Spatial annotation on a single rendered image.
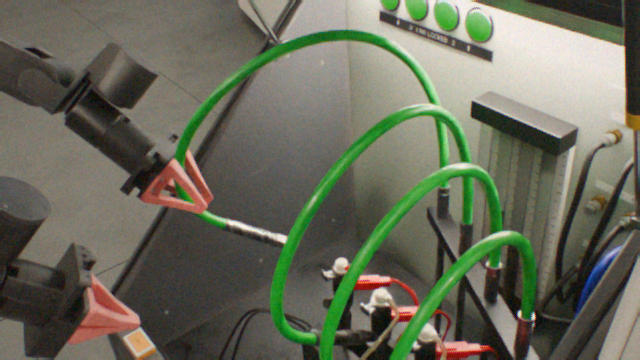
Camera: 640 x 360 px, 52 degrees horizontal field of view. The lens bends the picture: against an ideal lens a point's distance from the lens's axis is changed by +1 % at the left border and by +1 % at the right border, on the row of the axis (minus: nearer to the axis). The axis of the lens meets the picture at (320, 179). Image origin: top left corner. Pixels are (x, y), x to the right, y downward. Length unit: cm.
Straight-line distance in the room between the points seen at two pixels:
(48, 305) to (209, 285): 58
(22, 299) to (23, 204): 10
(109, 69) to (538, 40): 54
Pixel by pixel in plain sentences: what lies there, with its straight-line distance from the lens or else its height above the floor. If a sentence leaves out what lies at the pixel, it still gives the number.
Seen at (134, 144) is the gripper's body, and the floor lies 132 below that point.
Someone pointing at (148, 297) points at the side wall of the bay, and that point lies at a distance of 118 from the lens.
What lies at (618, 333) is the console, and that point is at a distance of 67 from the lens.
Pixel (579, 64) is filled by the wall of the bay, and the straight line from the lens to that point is 88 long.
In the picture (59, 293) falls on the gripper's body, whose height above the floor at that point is 130.
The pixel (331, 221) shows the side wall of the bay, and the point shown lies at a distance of 134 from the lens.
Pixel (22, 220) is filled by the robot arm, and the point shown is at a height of 141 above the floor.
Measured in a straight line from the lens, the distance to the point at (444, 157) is 96.
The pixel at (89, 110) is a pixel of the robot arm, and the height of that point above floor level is 136.
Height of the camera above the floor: 174
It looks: 35 degrees down
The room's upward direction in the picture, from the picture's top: 5 degrees counter-clockwise
